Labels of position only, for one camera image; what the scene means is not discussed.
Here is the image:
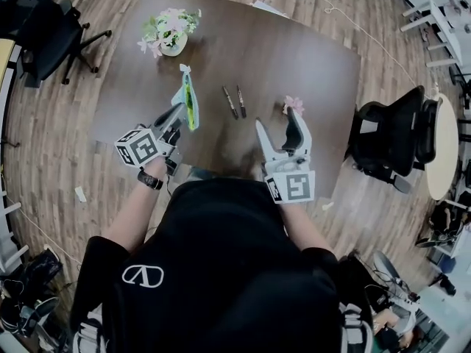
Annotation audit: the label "black bag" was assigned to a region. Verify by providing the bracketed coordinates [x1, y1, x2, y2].
[0, 249, 64, 340]

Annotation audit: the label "yellow table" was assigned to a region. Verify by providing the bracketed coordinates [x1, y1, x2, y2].
[0, 38, 24, 101]

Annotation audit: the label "white floor cable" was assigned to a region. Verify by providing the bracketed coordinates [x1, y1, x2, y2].
[288, 0, 430, 88]

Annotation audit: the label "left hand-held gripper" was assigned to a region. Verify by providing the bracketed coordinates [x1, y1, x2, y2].
[114, 102, 187, 178]

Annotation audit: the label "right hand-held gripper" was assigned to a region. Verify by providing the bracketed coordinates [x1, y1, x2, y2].
[255, 106, 316, 205]

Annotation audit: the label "pink artificial flower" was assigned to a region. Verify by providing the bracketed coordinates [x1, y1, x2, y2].
[283, 94, 307, 117]

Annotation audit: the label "white desk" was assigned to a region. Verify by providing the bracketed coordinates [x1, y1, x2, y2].
[400, 0, 471, 68]

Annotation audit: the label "light blue green pencil pouch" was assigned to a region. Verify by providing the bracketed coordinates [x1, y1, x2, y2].
[170, 63, 202, 132]

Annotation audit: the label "person's black t-shirt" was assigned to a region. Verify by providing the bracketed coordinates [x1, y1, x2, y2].
[68, 176, 373, 353]

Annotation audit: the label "white metal rack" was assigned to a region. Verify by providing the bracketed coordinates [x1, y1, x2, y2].
[0, 188, 29, 276]

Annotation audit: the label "black office chair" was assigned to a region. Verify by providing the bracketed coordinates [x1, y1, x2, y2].
[0, 0, 113, 88]
[344, 85, 443, 195]

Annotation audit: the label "black wristwatch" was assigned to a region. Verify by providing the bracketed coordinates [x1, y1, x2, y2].
[137, 169, 165, 191]

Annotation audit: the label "person's right forearm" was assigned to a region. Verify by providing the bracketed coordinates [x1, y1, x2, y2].
[280, 199, 324, 252]

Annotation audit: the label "round beige table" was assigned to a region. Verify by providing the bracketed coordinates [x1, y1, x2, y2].
[424, 93, 461, 202]

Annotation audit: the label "person's left forearm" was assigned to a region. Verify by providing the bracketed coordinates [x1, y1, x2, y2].
[101, 157, 167, 252]

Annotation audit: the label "dark pen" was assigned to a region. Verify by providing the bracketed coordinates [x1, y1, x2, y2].
[235, 84, 248, 119]
[222, 85, 240, 121]

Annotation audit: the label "pink flowers in white pot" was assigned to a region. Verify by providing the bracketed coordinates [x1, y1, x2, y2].
[136, 7, 203, 59]

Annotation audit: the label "white paper sheet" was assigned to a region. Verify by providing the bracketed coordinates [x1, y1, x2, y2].
[250, 0, 290, 18]

